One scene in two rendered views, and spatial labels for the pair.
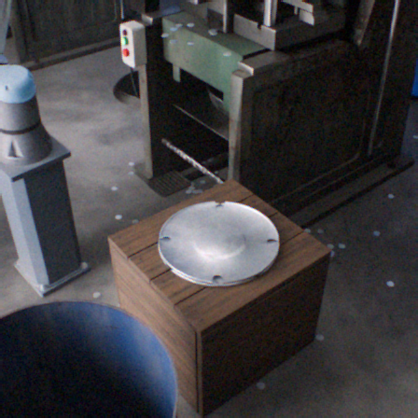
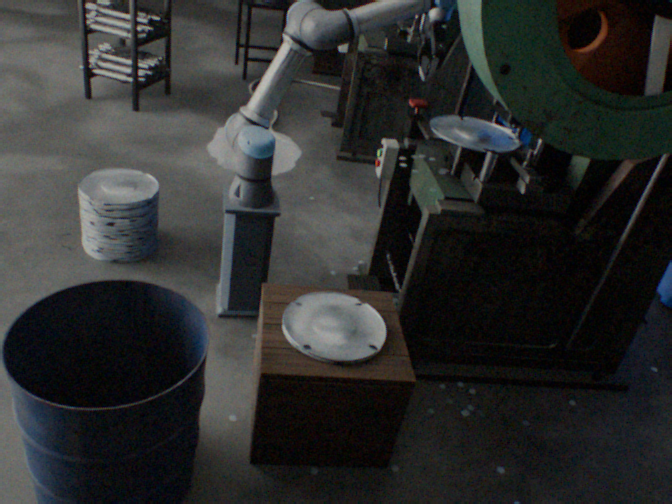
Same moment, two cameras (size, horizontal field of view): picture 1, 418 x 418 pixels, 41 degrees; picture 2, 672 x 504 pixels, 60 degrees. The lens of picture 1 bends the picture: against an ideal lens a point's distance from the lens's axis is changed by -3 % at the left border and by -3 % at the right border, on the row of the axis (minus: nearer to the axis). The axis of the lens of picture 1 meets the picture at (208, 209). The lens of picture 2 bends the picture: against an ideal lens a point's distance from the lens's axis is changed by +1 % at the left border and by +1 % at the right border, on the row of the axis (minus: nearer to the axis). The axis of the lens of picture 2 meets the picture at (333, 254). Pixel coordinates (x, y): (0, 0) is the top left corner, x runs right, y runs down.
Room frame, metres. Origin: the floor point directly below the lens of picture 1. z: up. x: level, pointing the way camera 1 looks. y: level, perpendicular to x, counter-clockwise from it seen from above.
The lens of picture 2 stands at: (-0.12, -0.56, 1.39)
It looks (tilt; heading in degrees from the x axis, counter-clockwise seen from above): 32 degrees down; 27
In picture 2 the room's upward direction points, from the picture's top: 11 degrees clockwise
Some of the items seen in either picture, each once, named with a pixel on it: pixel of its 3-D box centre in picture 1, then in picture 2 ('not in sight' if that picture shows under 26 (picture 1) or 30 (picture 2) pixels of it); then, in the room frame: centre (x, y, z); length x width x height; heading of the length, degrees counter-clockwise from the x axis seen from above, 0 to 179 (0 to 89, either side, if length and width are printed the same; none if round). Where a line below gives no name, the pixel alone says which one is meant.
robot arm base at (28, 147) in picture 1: (21, 134); (252, 184); (1.30, 0.50, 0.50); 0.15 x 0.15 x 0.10
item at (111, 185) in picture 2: not in sight; (119, 185); (1.25, 1.10, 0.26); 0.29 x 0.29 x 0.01
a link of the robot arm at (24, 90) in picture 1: (11, 95); (255, 151); (1.30, 0.51, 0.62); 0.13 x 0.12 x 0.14; 55
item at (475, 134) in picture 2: not in sight; (474, 133); (1.69, -0.06, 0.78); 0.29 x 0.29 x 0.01
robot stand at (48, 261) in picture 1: (39, 214); (246, 252); (1.30, 0.50, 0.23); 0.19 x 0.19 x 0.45; 42
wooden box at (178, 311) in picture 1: (217, 292); (324, 373); (1.03, -0.03, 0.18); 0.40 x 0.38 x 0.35; 128
